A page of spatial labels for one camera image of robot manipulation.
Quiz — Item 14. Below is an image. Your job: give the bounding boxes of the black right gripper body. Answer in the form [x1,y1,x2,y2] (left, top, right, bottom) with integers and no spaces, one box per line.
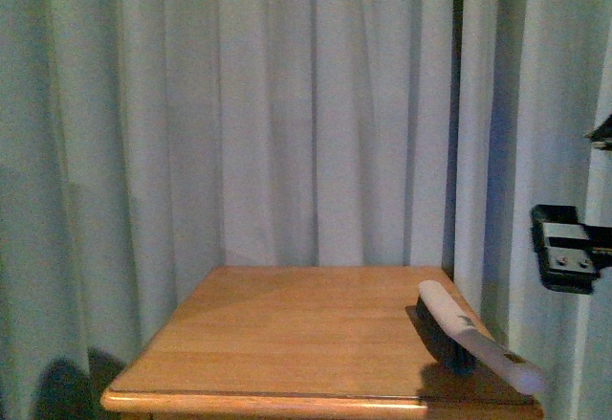
[531,205,611,295]

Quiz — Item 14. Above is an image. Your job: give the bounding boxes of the light green right curtain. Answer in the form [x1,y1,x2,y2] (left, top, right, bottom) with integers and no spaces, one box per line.
[454,0,611,419]

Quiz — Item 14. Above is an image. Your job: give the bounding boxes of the beige hand brush black bristles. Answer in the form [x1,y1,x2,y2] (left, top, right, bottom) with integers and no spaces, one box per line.
[415,280,546,395]

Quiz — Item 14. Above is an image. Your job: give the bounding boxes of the light green left curtain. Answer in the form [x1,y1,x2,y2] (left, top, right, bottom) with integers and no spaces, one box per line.
[1,0,453,419]

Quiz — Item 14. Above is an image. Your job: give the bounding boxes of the light green curtain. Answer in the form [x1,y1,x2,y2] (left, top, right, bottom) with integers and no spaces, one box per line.
[454,0,611,419]
[1,0,453,419]

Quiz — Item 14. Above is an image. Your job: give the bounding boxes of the wooden side table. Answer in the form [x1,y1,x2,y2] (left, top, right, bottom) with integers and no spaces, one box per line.
[101,266,544,419]

